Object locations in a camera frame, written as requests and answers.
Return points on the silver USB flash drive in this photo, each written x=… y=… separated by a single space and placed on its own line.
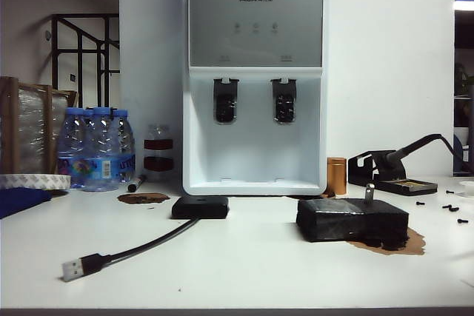
x=370 y=194

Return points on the black USB hub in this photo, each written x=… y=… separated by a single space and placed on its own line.
x=200 y=209

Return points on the black sponge block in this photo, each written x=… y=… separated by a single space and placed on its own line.
x=333 y=221

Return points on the white AUX water dispenser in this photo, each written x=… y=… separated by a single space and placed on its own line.
x=255 y=153

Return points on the clear bottle red bands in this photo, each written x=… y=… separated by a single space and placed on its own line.
x=158 y=153

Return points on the gold metal cylinder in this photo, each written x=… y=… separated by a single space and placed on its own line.
x=336 y=177

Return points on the black marker pen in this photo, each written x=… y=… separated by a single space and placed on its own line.
x=136 y=183

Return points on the clear water bottle blue cap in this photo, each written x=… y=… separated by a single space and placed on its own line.
x=72 y=146
x=89 y=113
x=126 y=146
x=103 y=153

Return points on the black soldering iron stand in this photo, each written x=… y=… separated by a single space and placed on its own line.
x=403 y=186

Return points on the black soldering iron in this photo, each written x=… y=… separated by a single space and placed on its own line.
x=411 y=146

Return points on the black stair railing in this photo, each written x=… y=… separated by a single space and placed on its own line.
x=79 y=57

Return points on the white tape roll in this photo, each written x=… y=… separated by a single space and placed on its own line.
x=33 y=181

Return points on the blue background object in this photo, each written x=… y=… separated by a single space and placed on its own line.
x=458 y=155

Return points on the blue cloth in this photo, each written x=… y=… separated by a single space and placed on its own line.
x=20 y=201

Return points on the white plastic piece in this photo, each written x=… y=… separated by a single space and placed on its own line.
x=467 y=184

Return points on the ceiling light panel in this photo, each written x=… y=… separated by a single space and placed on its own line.
x=464 y=3

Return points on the small wall switch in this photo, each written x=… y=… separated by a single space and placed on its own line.
x=72 y=77

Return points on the wooden frame with plastic wrap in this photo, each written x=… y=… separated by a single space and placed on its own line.
x=29 y=127

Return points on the round wall fixture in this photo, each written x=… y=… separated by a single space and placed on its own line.
x=48 y=36

